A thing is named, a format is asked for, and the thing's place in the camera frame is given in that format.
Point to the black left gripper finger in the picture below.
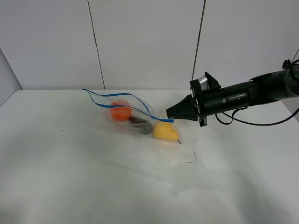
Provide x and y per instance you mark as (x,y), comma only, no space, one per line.
(186,115)

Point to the orange toy fruit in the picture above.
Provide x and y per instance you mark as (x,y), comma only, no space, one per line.
(121,113)

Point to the yellow toy pear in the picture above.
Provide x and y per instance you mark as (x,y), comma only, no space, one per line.
(166,131)

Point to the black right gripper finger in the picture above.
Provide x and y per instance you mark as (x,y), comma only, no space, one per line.
(186,104)

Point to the clear blue-zip plastic bag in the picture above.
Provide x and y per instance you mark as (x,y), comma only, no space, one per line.
(139,107)

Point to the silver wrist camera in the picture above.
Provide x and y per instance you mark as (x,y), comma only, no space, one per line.
(204,83)

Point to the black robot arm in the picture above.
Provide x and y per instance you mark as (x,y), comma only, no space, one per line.
(263,89)

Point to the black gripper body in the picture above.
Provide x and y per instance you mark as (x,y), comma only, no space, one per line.
(208,102)

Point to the dark purple toy eggplant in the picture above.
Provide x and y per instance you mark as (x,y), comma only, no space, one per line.
(141,125)

